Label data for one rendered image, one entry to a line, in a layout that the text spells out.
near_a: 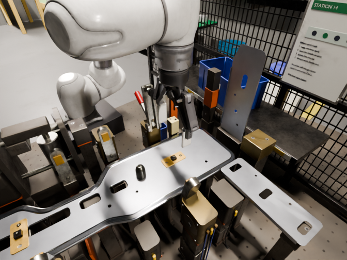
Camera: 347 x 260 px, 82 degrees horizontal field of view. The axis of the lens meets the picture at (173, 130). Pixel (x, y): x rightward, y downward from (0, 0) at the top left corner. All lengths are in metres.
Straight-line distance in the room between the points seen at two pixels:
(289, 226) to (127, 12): 0.61
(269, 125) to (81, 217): 0.73
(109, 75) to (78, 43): 0.86
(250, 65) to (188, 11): 0.33
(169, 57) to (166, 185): 0.38
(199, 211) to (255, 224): 0.46
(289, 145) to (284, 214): 0.27
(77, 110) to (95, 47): 0.89
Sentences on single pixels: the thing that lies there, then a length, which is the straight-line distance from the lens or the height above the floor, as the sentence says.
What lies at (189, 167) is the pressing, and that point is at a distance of 0.69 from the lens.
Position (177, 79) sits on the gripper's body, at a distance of 0.49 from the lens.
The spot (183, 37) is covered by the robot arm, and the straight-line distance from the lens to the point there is 0.45.
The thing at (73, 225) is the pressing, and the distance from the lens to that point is 0.64.
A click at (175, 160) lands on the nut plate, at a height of 1.00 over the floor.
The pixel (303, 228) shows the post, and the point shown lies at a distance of 0.69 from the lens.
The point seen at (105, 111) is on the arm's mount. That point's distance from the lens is 1.33.
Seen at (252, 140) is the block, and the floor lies 1.06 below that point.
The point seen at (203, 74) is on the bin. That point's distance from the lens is 1.03.
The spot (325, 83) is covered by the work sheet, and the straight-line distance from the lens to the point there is 0.90.
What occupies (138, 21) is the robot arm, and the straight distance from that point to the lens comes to 0.34.
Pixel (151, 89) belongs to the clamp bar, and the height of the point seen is 1.22.
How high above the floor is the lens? 1.53
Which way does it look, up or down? 40 degrees down
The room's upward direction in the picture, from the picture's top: straight up
